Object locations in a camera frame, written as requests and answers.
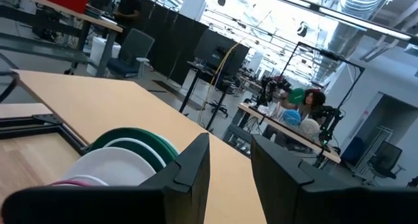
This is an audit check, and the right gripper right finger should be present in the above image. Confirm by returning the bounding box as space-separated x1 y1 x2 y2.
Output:
250 134 418 224

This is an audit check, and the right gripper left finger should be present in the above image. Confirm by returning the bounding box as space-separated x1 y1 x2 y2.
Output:
1 132 212 224

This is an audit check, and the magenta plate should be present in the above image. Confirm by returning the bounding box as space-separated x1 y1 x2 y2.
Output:
48 180 99 187

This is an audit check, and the white plate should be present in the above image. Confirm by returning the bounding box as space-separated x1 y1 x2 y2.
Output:
63 147 157 187

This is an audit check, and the deep green bowl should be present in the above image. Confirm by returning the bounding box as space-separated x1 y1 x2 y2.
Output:
88 127 180 160

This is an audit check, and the blue chair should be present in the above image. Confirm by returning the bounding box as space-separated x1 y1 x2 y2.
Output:
340 136 366 165

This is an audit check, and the light brown work table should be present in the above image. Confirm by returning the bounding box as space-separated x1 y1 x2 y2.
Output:
237 102 342 168

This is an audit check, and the white bowl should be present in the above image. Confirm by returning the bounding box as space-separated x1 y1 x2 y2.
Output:
298 118 321 137

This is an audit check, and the blue bowl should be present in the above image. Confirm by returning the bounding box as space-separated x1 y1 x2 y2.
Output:
281 108 302 127

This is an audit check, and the black chair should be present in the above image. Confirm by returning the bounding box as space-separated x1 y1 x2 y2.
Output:
368 141 406 180

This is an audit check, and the grey plastic basket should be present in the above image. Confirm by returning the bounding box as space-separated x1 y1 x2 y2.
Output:
257 103 285 120

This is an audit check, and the light brown desk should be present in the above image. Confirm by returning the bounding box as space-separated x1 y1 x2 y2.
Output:
14 69 267 224

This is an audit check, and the person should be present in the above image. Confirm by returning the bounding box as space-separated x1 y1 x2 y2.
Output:
279 88 327 120
113 0 144 45

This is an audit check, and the small green plate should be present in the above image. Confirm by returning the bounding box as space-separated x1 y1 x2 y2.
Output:
288 88 306 105

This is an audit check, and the black ribbed floor strip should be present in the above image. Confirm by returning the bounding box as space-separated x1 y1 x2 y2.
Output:
152 79 206 112

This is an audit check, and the black standing desk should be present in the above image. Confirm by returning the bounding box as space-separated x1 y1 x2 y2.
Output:
178 59 236 131

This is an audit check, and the white waste bin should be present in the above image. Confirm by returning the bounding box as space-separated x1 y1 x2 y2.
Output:
86 36 122 77

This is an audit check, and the grey office chair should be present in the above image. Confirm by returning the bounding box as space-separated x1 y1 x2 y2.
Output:
106 27 156 80

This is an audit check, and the black ceiling device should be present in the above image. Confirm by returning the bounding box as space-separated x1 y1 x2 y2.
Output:
296 21 310 39

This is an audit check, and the black partition screen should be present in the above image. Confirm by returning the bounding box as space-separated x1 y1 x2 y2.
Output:
138 0 210 87

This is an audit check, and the light wooden work table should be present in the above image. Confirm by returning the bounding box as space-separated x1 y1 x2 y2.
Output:
0 0 124 78

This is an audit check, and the black monitor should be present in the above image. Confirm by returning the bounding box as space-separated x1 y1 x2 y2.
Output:
194 27 251 83

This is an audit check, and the ceiling strip light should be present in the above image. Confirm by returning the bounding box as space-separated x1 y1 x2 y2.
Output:
318 7 412 41

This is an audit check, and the white round column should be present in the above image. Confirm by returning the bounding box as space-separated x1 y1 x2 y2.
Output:
179 0 208 22

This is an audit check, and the white wire dish rack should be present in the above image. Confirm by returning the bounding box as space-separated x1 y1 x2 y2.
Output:
48 137 168 187

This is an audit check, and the white metal rail rack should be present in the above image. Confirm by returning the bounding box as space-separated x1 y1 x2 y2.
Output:
353 125 395 176

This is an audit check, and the black aluminium table frame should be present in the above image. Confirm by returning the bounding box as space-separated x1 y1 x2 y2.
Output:
0 114 92 155

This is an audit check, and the black metal stand frame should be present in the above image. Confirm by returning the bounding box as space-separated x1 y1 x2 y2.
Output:
280 40 366 111

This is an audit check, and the yellow hanging cable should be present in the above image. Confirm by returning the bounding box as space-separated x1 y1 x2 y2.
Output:
197 40 242 126

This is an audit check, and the corrugated silver air duct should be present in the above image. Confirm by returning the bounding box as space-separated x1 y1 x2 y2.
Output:
328 0 393 55

